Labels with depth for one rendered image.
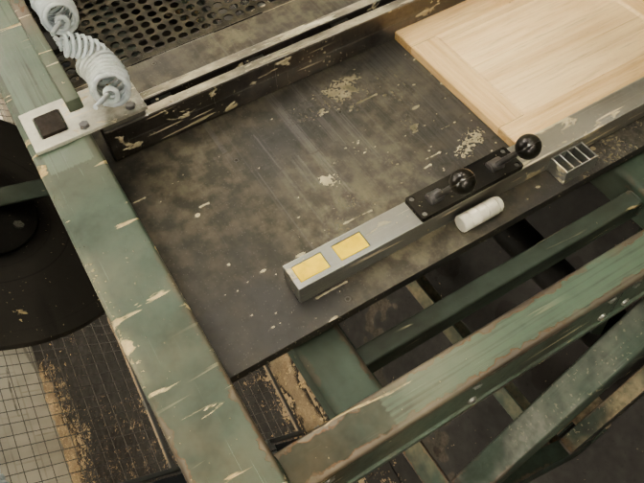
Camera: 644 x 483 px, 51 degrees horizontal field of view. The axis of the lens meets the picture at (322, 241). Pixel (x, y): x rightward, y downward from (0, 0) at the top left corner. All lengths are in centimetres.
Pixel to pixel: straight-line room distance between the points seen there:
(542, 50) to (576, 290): 56
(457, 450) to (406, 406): 205
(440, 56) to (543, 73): 19
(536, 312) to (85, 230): 65
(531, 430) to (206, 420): 111
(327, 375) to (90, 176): 47
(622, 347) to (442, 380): 82
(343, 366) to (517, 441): 90
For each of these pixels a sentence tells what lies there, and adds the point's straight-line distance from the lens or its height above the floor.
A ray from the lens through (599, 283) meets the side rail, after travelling 103.
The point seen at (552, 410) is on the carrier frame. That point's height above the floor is 79.
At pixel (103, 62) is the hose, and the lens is 111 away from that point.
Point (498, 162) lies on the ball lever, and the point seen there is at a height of 138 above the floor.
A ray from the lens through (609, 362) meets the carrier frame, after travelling 168.
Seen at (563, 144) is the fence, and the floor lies 125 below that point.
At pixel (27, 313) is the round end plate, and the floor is 180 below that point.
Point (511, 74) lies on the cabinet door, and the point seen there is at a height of 119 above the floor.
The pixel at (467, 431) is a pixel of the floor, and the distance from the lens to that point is 288.
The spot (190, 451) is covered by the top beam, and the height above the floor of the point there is 188.
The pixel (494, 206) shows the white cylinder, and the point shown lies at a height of 138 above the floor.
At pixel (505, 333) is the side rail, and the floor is 151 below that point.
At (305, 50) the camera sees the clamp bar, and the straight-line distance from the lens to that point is 129.
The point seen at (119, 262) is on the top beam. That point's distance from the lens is 98.
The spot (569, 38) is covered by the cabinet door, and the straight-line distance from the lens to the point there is 144.
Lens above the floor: 232
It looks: 45 degrees down
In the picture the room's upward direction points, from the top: 91 degrees counter-clockwise
